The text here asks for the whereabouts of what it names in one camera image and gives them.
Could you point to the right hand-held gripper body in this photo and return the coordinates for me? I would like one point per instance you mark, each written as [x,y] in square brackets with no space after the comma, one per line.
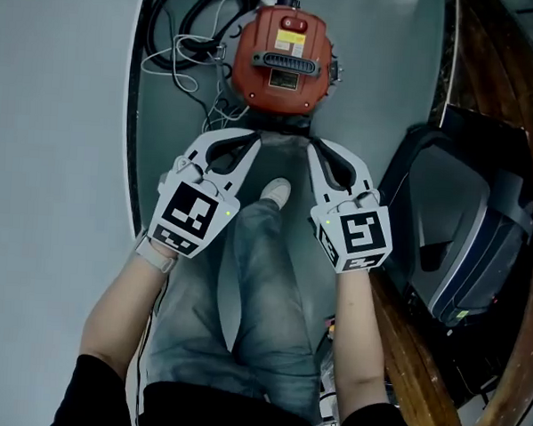
[359,232]

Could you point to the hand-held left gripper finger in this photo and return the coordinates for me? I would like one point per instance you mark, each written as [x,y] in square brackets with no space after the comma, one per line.
[244,166]
[203,143]

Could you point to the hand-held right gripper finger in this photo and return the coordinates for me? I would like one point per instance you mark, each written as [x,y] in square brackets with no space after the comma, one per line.
[322,170]
[356,163]

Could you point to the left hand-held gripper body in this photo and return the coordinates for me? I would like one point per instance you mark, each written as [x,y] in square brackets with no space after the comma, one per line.
[188,214]

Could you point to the person's left forearm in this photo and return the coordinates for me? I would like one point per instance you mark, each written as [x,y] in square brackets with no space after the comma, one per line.
[119,311]

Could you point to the person's right forearm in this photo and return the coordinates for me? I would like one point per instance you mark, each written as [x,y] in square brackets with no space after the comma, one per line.
[358,337]

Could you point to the person's white right shoe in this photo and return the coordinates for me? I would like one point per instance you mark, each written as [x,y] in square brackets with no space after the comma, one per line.
[276,192]

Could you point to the beige wrist watch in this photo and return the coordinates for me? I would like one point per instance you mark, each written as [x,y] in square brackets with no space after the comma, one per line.
[155,255]

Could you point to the red lid steel vacuum cleaner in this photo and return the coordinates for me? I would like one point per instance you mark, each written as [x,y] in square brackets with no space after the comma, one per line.
[281,61]

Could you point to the person's grey jeans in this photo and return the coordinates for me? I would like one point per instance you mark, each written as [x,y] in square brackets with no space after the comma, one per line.
[261,305]

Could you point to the dark wooden stair railing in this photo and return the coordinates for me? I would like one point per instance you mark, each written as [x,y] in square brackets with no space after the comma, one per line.
[415,349]

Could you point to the person's black shirt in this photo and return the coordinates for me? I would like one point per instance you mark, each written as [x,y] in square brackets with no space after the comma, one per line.
[216,414]

